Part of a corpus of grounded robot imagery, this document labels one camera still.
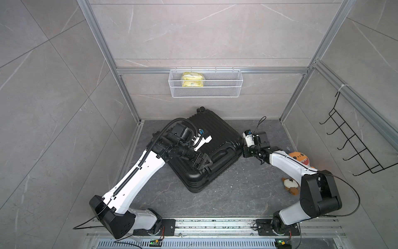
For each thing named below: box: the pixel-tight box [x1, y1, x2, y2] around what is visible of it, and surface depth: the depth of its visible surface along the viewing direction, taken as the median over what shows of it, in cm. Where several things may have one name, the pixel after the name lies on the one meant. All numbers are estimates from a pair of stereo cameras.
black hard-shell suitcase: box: [167, 106, 245, 193], surface depth 80 cm
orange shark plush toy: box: [287, 151, 316, 169], surface depth 92 cm
